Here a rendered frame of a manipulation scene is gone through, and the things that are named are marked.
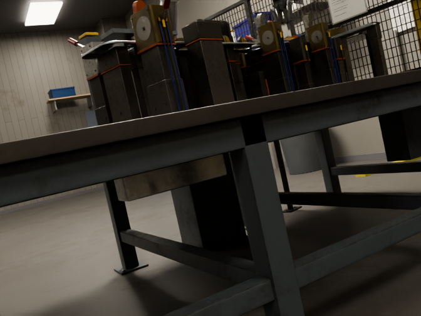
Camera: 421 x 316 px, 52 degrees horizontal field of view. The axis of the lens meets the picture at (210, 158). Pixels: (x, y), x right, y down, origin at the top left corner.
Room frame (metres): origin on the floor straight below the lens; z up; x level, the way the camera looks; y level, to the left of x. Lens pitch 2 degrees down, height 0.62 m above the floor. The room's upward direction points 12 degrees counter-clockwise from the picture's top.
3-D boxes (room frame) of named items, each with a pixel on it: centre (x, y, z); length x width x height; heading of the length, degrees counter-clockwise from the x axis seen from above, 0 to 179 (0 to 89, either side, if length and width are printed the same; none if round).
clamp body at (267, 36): (1.83, -0.37, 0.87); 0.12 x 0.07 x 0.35; 45
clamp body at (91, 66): (1.64, 0.35, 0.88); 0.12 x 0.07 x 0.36; 45
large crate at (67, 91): (10.10, 3.07, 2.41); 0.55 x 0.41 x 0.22; 118
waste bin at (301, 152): (5.21, -1.13, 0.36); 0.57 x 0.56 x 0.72; 28
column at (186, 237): (2.64, 0.09, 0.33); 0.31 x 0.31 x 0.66; 28
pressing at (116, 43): (1.91, -0.19, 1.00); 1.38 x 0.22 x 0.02; 135
